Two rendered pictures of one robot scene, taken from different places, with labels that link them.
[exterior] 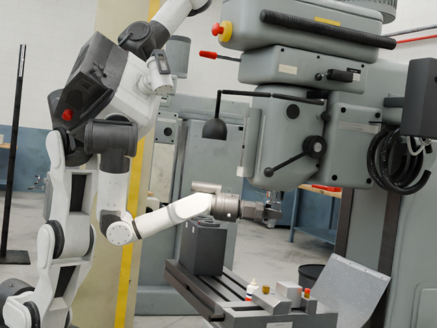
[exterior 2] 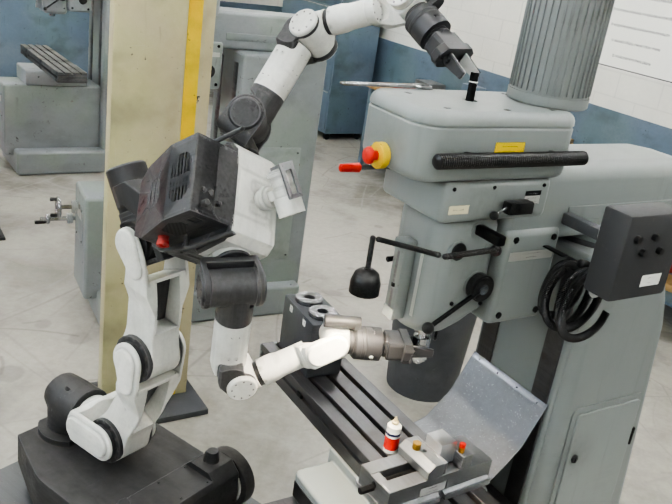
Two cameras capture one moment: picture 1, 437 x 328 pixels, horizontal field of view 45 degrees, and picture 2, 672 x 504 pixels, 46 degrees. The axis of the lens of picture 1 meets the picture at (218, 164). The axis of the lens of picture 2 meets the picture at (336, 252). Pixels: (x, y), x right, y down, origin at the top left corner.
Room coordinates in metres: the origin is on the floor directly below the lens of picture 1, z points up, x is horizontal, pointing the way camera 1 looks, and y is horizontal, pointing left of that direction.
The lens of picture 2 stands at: (-0.11, 0.41, 2.19)
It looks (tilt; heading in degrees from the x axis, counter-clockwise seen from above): 21 degrees down; 349
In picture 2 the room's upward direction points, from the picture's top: 9 degrees clockwise
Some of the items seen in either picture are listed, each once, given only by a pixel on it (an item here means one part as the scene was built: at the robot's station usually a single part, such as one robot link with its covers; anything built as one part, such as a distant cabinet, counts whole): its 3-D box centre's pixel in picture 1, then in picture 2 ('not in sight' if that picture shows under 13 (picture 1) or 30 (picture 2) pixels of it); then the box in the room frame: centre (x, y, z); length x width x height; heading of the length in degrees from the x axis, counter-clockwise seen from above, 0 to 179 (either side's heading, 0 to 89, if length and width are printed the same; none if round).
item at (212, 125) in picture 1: (215, 128); (365, 280); (1.53, 0.02, 1.47); 0.07 x 0.07 x 0.06
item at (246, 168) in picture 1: (248, 142); (399, 277); (1.62, -0.08, 1.44); 0.04 x 0.04 x 0.21; 23
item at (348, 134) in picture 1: (333, 144); (494, 258); (1.74, -0.37, 1.47); 0.24 x 0.19 x 0.26; 23
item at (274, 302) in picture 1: (270, 300); (422, 457); (1.50, -0.20, 1.00); 0.12 x 0.06 x 0.04; 26
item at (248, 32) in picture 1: (298, 29); (467, 133); (1.67, -0.20, 1.81); 0.47 x 0.26 x 0.16; 113
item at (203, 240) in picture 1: (202, 243); (312, 331); (2.13, 0.03, 1.01); 0.22 x 0.12 x 0.20; 19
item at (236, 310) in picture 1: (277, 312); (427, 466); (1.52, -0.22, 0.97); 0.35 x 0.15 x 0.11; 116
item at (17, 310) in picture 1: (38, 314); (111, 425); (2.05, 0.63, 0.68); 0.21 x 0.20 x 0.13; 46
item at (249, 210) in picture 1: (242, 210); (386, 345); (1.67, -0.09, 1.23); 0.13 x 0.12 x 0.10; 179
